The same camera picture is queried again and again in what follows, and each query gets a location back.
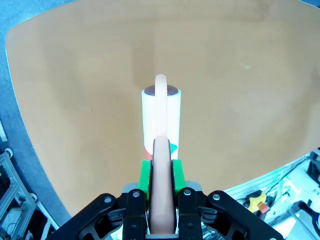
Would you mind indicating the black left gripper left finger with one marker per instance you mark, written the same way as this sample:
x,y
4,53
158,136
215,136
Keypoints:
x,y
135,212

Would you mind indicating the aluminium table rail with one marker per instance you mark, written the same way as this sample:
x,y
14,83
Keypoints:
x,y
275,180

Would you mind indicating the yellow star knob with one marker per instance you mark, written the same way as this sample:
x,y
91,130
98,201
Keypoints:
x,y
256,201

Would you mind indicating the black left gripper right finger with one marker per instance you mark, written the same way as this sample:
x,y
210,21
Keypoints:
x,y
190,212

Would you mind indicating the aluminium frame profile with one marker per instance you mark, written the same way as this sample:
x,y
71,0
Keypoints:
x,y
17,195

